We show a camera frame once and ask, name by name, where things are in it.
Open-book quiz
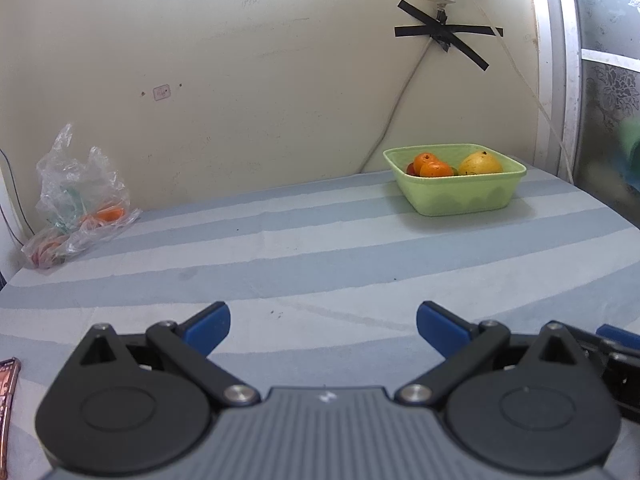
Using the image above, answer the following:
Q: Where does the light green plastic basket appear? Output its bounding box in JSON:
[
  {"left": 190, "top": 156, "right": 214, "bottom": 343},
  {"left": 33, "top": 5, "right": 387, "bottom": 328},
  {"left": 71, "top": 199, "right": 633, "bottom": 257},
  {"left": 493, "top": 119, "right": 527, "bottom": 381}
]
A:
[{"left": 383, "top": 143, "right": 528, "bottom": 218}]

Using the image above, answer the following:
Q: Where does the black tape strip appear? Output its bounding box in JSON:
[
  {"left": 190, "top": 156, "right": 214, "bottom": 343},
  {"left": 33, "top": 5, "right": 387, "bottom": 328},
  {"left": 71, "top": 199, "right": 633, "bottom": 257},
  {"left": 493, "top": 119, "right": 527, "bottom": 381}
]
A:
[
  {"left": 397, "top": 0, "right": 490, "bottom": 72},
  {"left": 394, "top": 24, "right": 504, "bottom": 39}
]

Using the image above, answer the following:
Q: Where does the large yellow grapefruit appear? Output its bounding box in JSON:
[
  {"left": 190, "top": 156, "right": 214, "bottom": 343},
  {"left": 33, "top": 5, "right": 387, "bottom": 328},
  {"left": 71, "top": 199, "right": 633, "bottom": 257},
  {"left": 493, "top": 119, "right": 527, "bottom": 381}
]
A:
[{"left": 458, "top": 150, "right": 504, "bottom": 176}]

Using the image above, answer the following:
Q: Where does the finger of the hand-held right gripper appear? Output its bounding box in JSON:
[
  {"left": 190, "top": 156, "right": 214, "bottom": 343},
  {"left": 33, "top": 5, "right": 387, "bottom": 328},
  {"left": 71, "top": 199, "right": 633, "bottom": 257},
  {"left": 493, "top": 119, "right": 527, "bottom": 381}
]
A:
[
  {"left": 596, "top": 324, "right": 640, "bottom": 350},
  {"left": 567, "top": 327, "right": 615, "bottom": 376}
]

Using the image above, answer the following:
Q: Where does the thin white cable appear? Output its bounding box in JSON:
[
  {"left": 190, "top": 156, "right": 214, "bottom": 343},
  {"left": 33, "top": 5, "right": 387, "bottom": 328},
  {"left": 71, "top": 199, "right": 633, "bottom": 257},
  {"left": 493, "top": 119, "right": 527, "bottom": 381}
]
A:
[{"left": 447, "top": 0, "right": 575, "bottom": 182}]

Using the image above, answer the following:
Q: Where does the clear plastic bag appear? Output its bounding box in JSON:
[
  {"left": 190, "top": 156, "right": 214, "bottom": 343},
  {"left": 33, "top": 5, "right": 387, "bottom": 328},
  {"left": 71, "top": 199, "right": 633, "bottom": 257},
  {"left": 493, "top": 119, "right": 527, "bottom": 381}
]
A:
[{"left": 21, "top": 122, "right": 142, "bottom": 270}]

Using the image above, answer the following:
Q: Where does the blue white striped sheet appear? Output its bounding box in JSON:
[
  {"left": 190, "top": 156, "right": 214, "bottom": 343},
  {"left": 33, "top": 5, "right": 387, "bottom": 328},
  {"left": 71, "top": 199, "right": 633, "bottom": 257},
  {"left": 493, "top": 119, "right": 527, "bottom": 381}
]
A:
[{"left": 0, "top": 165, "right": 640, "bottom": 480}]

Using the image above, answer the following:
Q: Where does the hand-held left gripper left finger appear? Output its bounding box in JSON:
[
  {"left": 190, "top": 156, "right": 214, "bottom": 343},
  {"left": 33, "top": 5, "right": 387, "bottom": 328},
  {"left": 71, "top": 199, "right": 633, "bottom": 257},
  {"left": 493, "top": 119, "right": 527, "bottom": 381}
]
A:
[{"left": 65, "top": 301, "right": 261, "bottom": 406}]

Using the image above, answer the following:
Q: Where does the reddish bundle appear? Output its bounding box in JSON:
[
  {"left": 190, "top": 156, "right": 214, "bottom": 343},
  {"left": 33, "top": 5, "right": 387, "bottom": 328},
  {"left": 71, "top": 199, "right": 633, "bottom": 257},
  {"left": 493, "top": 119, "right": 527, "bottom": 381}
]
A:
[{"left": 30, "top": 240, "right": 68, "bottom": 267}]

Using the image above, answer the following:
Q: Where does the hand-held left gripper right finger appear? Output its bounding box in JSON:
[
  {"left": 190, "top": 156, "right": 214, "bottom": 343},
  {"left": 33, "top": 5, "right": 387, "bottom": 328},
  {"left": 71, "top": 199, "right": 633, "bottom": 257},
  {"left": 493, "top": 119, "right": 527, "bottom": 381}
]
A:
[{"left": 395, "top": 301, "right": 591, "bottom": 406}]

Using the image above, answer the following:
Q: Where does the patterned glass sliding door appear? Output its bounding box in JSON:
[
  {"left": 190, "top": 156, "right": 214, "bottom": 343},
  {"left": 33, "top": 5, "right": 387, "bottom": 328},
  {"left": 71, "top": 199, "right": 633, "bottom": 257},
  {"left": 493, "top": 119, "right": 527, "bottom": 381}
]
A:
[{"left": 525, "top": 0, "right": 640, "bottom": 231}]

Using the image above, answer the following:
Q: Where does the thin black cable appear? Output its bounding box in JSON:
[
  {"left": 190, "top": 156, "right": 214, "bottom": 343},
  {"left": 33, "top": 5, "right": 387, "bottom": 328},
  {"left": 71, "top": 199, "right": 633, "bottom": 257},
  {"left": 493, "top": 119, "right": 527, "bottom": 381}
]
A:
[{"left": 0, "top": 149, "right": 37, "bottom": 281}]

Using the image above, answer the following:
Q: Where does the white power cable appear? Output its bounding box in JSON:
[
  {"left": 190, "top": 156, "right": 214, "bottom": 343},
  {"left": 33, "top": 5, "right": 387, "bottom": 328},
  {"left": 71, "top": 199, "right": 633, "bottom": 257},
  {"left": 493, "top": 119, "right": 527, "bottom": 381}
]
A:
[{"left": 360, "top": 35, "right": 441, "bottom": 174}]

